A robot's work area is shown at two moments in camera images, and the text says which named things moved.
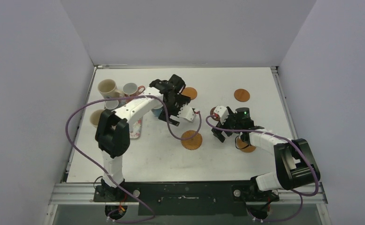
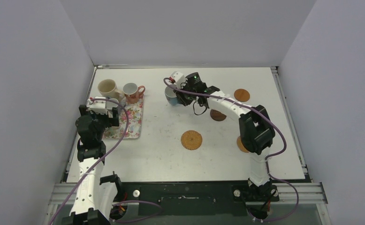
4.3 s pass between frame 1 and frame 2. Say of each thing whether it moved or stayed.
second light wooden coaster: stayed
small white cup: stayed
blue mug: moved
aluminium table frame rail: stayed
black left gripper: moved
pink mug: stayed
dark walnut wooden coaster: stayed
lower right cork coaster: stayed
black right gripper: moved
